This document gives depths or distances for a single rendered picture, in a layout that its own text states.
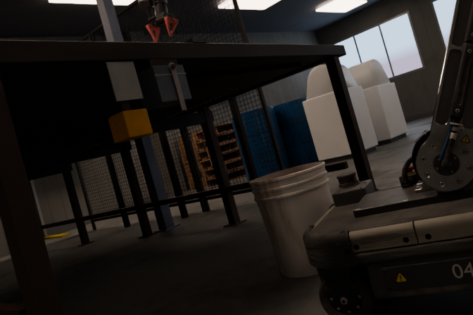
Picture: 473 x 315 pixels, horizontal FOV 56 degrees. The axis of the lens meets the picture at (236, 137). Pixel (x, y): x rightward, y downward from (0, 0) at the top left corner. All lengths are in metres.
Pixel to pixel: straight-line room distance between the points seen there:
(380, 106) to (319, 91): 1.09
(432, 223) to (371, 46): 10.93
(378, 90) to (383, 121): 0.45
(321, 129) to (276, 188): 4.23
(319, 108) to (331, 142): 0.45
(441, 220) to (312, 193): 0.63
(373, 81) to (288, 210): 5.09
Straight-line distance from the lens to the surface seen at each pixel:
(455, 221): 1.09
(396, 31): 11.65
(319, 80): 5.79
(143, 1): 2.07
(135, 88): 1.40
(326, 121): 5.75
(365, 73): 6.66
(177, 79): 1.48
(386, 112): 6.56
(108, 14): 4.12
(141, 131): 1.33
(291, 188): 1.59
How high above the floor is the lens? 0.51
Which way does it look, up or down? 1 degrees up
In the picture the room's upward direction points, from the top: 16 degrees counter-clockwise
